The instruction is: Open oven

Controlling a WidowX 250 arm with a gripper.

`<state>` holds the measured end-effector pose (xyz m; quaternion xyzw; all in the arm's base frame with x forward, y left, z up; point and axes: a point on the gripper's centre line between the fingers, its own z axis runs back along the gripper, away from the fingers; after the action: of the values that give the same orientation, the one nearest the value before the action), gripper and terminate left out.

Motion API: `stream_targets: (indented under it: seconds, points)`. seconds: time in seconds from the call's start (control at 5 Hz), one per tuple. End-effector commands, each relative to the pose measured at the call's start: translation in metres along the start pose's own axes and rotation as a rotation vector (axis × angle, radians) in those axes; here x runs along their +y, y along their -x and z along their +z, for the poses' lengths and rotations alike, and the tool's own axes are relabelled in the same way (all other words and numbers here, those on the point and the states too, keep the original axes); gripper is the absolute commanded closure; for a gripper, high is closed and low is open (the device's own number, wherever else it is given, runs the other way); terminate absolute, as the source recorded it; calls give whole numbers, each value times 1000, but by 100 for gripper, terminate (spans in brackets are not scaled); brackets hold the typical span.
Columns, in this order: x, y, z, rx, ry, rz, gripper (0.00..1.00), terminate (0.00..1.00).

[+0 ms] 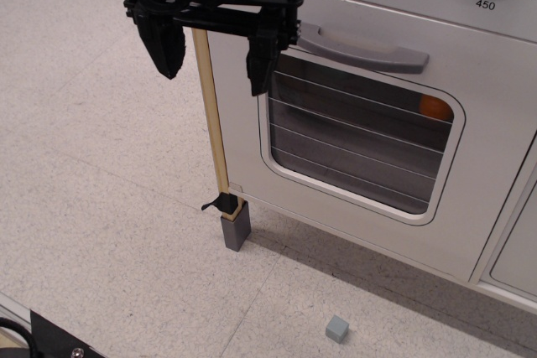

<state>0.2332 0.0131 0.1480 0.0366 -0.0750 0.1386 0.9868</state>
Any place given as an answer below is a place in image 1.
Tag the grey oven door handle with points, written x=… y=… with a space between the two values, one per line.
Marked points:
x=370 y=57

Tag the orange toy carrot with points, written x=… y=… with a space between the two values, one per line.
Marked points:
x=436 y=108

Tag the grey leg foot cap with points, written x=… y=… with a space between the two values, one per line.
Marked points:
x=236 y=232

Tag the wooden corner leg post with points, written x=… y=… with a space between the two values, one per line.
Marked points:
x=203 y=57

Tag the white toy kitchen cabinet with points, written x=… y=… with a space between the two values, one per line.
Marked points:
x=406 y=126

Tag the white toy oven door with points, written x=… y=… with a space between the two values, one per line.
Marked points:
x=346 y=149

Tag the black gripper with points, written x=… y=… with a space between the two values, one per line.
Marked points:
x=268 y=24

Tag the black tape piece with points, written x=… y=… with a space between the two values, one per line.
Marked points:
x=224 y=202

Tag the white lower right door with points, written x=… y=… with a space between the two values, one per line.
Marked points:
x=513 y=264

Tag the small grey cube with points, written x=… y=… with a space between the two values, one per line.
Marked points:
x=337 y=329

